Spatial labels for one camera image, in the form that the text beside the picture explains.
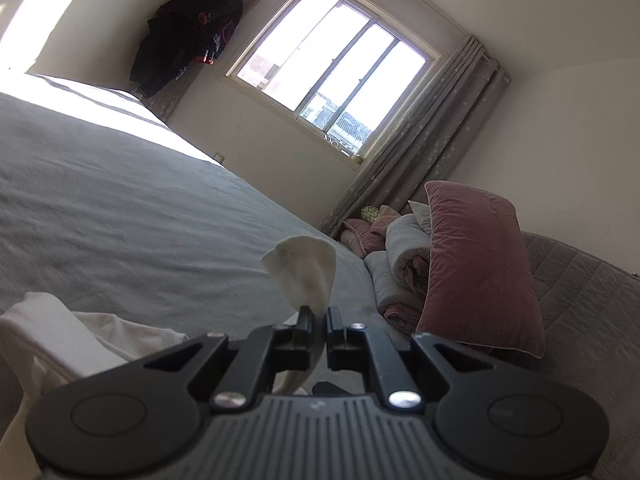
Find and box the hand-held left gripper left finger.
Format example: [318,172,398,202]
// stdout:
[142,306,317,408]

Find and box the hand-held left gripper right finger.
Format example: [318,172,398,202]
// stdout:
[325,306,501,408]

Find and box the white t-shirt orange print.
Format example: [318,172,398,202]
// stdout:
[0,236,337,461]

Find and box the folded grey pink quilt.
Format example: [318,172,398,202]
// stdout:
[363,212,436,333]

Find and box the small pink pillow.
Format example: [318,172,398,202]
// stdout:
[340,205,401,256]

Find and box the light grey pillow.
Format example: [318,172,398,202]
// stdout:
[407,200,432,235]

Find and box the large pink velvet pillow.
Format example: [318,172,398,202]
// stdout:
[415,180,546,359]

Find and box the grey curtain beside pillows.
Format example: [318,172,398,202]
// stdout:
[320,35,512,241]

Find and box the bed with grey sheet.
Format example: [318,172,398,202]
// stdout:
[0,74,640,480]

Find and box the grey quilted headboard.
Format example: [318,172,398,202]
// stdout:
[520,232,640,431]

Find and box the window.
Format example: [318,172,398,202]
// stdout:
[216,0,443,165]

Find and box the dark hanging jacket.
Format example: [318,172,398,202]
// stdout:
[129,0,250,98]

